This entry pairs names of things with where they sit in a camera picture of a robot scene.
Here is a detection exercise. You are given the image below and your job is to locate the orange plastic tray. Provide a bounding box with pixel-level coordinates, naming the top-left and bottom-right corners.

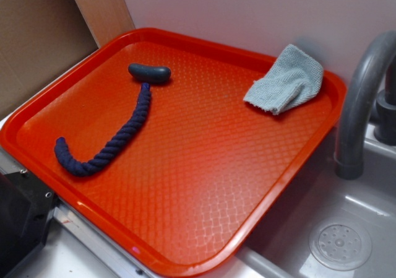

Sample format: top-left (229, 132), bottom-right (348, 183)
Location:
top-left (1, 28), bottom-right (346, 277)

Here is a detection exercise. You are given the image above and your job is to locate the dark grey toy sausage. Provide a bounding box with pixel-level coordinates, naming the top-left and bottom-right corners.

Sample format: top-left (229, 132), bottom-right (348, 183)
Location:
top-left (128, 63), bottom-right (171, 84)

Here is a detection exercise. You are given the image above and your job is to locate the wooden board panel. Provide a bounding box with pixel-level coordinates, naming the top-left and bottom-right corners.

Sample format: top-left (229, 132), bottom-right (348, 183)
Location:
top-left (1, 0), bottom-right (134, 118)

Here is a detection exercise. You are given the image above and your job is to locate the light blue cloth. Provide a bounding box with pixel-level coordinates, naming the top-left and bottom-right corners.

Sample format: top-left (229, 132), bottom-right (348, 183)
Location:
top-left (243, 44), bottom-right (324, 116)

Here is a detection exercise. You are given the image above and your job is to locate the dark grey faucet handle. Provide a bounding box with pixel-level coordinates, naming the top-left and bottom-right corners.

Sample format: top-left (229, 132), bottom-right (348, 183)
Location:
top-left (374, 60), bottom-right (395, 146)

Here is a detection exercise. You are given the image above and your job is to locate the round sink drain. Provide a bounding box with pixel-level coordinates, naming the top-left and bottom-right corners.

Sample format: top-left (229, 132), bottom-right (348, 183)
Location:
top-left (309, 217), bottom-right (372, 271)

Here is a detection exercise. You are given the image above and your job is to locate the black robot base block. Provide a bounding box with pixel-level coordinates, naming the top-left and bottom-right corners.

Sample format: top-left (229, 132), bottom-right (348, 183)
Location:
top-left (1, 172), bottom-right (57, 277)

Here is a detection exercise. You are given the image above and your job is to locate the dark blue twisted rope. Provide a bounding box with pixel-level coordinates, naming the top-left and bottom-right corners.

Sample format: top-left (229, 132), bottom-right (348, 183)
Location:
top-left (54, 82), bottom-right (152, 178)

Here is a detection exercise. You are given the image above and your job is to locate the grey toy sink basin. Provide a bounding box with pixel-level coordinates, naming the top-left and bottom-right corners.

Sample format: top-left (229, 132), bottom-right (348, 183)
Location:
top-left (237, 134), bottom-right (395, 277)

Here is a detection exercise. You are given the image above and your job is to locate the grey toy faucet spout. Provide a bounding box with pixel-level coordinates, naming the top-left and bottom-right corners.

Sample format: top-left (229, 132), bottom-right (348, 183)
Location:
top-left (334, 30), bottom-right (395, 180)

